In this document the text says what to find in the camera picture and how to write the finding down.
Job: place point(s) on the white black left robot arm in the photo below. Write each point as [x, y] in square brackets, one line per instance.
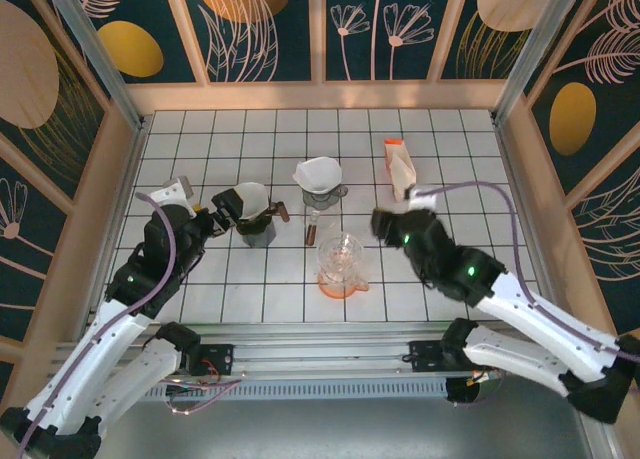
[115, 339]

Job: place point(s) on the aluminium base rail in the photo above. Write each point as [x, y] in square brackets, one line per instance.
[325, 351]

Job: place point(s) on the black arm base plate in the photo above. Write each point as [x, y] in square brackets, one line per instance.
[425, 354]
[222, 354]

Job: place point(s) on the aluminium frame post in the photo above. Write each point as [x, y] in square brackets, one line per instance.
[537, 54]
[102, 64]

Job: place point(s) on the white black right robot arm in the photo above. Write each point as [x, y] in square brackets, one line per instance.
[540, 319]

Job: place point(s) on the clear plastic cup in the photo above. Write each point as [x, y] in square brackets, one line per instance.
[341, 254]

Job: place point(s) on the white paper coffee filter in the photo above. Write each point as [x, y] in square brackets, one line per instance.
[317, 174]
[252, 199]

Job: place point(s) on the grey plastic coffee dripper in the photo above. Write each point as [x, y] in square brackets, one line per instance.
[320, 197]

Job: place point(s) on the orange glass server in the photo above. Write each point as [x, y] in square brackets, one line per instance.
[335, 291]

